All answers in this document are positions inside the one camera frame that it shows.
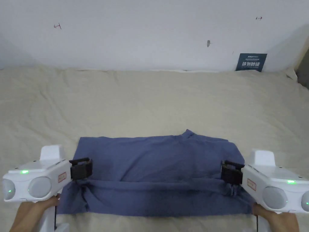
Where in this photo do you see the dark blue shirt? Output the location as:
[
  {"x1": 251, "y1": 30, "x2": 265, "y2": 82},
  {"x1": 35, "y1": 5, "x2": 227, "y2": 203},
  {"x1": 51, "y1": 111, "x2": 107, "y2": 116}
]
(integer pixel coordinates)
[{"x1": 56, "y1": 129, "x2": 253, "y2": 215}]

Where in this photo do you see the dark blue sign card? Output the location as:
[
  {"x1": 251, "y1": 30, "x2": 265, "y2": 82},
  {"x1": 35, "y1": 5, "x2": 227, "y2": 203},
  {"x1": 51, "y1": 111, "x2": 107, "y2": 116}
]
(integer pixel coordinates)
[{"x1": 235, "y1": 53, "x2": 268, "y2": 73}]

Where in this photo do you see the bed with beige sheet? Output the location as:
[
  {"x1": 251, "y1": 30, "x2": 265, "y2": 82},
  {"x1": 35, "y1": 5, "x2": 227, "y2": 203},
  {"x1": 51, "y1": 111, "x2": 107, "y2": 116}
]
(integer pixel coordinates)
[{"x1": 0, "y1": 66, "x2": 309, "y2": 232}]

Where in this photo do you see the person's left hand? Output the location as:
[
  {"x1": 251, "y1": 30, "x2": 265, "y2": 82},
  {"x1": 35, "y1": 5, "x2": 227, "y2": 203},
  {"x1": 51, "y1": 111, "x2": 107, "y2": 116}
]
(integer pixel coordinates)
[{"x1": 9, "y1": 194, "x2": 60, "y2": 232}]

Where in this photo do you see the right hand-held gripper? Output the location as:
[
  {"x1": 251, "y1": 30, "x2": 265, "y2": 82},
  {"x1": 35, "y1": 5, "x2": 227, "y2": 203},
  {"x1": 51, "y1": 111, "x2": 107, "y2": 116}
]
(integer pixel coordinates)
[{"x1": 221, "y1": 150, "x2": 309, "y2": 214}]

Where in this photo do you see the person's right hand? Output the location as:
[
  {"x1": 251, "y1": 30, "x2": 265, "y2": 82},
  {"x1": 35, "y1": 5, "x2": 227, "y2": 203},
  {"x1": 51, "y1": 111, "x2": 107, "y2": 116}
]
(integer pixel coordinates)
[{"x1": 252, "y1": 203, "x2": 300, "y2": 232}]

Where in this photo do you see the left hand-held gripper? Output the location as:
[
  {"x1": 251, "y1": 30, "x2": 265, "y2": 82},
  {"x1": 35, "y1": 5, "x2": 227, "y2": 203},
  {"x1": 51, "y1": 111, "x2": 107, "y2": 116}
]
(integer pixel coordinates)
[{"x1": 2, "y1": 144, "x2": 94, "y2": 232}]

